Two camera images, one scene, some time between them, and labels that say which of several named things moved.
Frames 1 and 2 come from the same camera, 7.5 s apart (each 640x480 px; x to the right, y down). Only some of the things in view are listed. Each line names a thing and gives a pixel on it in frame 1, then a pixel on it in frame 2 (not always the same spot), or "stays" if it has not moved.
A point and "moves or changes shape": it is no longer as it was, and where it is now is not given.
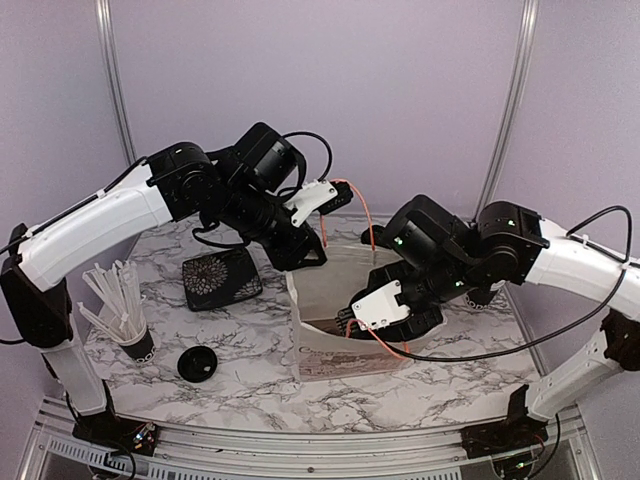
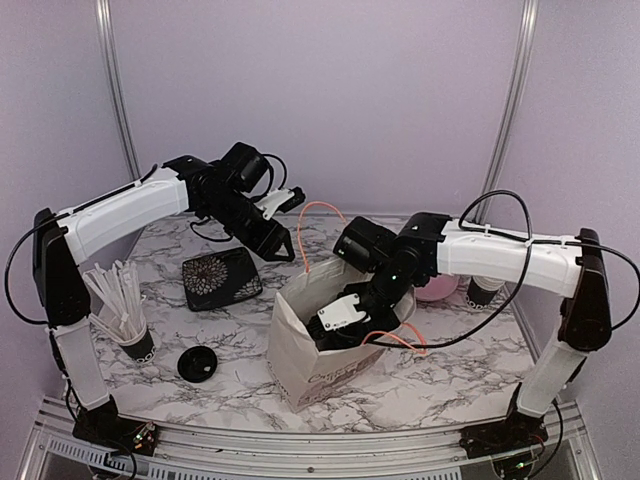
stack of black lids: x=197 y=364 stays
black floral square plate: x=220 y=279 stays
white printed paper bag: x=317 y=295 moves or changes shape
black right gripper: x=407 y=332 to x=392 y=322
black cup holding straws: x=143 y=350 stays
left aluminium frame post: x=103 y=10 stays
